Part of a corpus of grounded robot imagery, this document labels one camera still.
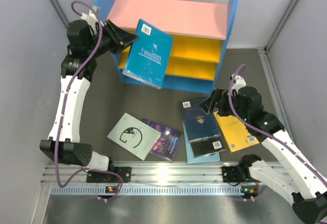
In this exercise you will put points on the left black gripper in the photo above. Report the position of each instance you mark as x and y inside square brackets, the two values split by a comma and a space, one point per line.
[118, 37]

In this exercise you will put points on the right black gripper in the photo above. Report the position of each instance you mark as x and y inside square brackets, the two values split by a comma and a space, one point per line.
[221, 95]

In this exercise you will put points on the navy blue book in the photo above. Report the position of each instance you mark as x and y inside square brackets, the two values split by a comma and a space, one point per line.
[199, 125]

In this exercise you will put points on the pale green Gatsby book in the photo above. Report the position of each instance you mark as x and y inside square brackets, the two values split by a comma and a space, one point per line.
[134, 135]

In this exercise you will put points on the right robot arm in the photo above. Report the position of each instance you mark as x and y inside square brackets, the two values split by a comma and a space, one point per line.
[304, 188]

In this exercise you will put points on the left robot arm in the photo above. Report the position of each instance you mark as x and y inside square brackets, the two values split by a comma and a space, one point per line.
[86, 43]

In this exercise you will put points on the yellow book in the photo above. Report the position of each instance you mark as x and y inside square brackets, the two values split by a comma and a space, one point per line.
[235, 133]

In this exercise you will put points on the black book with barcode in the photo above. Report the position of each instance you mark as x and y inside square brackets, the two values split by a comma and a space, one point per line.
[206, 147]

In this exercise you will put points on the purple Robinson Crusoe book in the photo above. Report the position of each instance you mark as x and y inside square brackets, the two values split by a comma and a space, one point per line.
[166, 145]

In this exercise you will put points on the blue pink yellow bookshelf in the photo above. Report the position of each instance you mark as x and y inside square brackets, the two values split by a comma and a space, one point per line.
[201, 32]

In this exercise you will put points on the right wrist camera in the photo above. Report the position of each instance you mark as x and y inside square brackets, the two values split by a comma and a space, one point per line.
[238, 83]

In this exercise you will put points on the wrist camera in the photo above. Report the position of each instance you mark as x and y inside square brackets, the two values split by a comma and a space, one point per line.
[238, 83]
[91, 18]

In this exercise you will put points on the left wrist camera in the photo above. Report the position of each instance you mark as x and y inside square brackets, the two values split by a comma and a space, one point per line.
[91, 18]

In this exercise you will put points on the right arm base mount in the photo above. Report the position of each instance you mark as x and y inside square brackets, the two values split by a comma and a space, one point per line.
[234, 175]

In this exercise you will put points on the aluminium mounting rail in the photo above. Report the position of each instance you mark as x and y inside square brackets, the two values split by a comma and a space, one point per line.
[156, 178]

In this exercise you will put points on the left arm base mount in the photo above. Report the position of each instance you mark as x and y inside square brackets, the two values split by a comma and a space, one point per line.
[100, 177]

